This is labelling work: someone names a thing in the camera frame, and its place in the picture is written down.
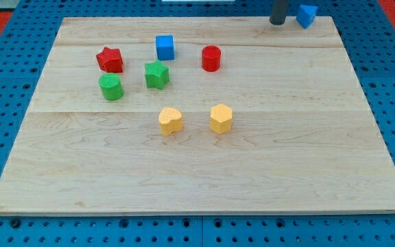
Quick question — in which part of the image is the yellow heart block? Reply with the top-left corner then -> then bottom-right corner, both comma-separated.
158,107 -> 183,136

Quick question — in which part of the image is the yellow hexagon block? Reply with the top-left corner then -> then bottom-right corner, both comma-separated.
210,104 -> 232,134

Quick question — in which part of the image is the wooden board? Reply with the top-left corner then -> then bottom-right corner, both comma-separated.
0,16 -> 395,216

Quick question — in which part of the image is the green star block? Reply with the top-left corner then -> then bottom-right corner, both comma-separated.
145,60 -> 170,90

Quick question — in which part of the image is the red cylinder block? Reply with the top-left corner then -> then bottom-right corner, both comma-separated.
202,45 -> 222,72

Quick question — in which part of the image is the blue cube block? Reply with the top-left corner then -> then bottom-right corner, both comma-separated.
155,35 -> 175,60

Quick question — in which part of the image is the green cylinder block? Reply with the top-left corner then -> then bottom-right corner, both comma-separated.
99,73 -> 124,101

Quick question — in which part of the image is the red star block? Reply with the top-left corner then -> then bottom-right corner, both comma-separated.
95,47 -> 124,73

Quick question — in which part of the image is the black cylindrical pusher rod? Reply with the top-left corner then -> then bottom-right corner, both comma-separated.
270,0 -> 289,25

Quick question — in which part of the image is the blue triangle block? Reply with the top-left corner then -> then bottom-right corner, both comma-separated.
296,5 -> 319,29

